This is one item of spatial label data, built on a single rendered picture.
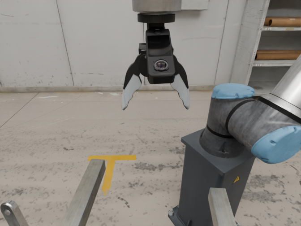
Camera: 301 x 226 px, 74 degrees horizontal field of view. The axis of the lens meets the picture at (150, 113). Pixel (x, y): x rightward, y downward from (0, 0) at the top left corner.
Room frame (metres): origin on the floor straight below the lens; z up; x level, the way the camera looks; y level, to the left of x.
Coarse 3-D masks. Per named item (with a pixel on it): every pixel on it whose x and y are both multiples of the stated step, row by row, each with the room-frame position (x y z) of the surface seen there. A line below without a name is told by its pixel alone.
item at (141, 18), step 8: (144, 16) 0.39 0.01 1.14; (152, 16) 0.38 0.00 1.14; (160, 16) 0.38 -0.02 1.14; (168, 16) 0.39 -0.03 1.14; (152, 24) 0.40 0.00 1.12; (160, 24) 0.40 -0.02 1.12; (144, 48) 0.41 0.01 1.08; (144, 56) 0.38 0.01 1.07; (144, 64) 0.38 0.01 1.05; (144, 72) 0.38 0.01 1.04
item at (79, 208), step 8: (96, 160) 0.32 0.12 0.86; (104, 160) 0.32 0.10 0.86; (88, 168) 0.30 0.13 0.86; (96, 168) 0.30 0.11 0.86; (104, 168) 0.31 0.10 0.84; (88, 176) 0.27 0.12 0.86; (96, 176) 0.27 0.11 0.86; (80, 184) 0.26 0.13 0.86; (88, 184) 0.26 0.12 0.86; (96, 184) 0.26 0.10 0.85; (80, 192) 0.24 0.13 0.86; (88, 192) 0.24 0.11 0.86; (96, 192) 0.26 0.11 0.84; (72, 200) 0.22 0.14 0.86; (80, 200) 0.22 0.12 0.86; (88, 200) 0.22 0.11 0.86; (72, 208) 0.21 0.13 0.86; (80, 208) 0.21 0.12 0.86; (88, 208) 0.22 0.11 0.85; (64, 216) 0.19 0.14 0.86; (72, 216) 0.19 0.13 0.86; (80, 216) 0.19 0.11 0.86; (88, 216) 0.21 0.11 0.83; (64, 224) 0.18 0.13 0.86; (72, 224) 0.18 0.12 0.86; (80, 224) 0.18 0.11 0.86
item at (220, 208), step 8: (216, 192) 0.25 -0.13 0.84; (224, 192) 0.25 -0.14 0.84; (208, 200) 0.25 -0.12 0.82; (216, 200) 0.23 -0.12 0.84; (224, 200) 0.23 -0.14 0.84; (216, 208) 0.22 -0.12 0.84; (224, 208) 0.22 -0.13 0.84; (216, 216) 0.20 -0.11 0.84; (224, 216) 0.20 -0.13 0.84; (232, 216) 0.20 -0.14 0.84; (216, 224) 0.19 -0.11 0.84; (224, 224) 0.19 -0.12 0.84; (232, 224) 0.19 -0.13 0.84
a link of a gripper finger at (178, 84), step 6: (174, 78) 0.39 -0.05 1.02; (180, 78) 0.39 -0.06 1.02; (174, 84) 0.39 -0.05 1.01; (180, 84) 0.39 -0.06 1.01; (180, 90) 0.39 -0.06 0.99; (186, 90) 0.39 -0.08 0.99; (180, 96) 0.39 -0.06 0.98; (186, 96) 0.39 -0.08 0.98; (186, 102) 0.39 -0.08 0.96; (186, 108) 0.40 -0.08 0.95
